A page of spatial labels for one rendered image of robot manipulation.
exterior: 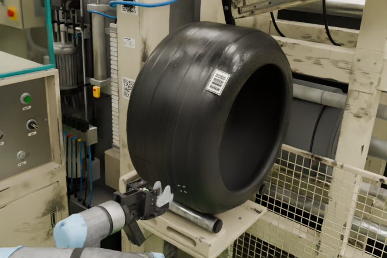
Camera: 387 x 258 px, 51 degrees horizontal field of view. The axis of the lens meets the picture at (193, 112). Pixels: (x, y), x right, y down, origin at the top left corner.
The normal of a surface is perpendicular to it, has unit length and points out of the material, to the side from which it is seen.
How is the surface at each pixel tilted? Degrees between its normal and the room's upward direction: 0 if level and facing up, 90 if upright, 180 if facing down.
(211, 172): 92
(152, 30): 90
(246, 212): 0
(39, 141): 90
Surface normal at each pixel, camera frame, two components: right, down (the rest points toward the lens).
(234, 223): 0.05, -0.93
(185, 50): -0.31, -0.62
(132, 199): 0.79, 0.25
